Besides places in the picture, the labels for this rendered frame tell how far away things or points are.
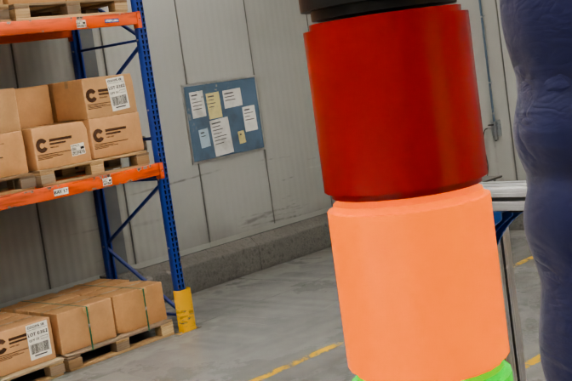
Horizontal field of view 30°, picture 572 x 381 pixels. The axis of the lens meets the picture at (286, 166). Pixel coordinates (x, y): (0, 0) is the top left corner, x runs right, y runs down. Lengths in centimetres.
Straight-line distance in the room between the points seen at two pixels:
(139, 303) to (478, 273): 963
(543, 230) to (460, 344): 96
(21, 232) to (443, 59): 1041
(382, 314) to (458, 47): 8
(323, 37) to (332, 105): 2
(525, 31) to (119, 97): 866
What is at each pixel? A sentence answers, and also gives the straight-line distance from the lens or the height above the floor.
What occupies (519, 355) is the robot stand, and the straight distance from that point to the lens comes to 235.
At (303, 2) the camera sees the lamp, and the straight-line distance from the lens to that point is 32.
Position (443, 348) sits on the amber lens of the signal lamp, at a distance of 31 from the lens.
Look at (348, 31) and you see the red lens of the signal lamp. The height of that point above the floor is 232.
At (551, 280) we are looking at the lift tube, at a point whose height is 202.
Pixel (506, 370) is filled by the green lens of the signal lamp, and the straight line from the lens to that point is 34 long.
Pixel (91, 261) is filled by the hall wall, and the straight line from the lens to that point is 1118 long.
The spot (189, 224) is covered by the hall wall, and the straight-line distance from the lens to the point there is 1202.
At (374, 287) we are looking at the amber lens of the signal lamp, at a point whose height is 225.
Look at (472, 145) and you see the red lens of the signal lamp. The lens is 31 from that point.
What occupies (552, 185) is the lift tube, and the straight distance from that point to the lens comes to 126.
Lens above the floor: 231
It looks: 5 degrees down
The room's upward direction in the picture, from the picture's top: 8 degrees counter-clockwise
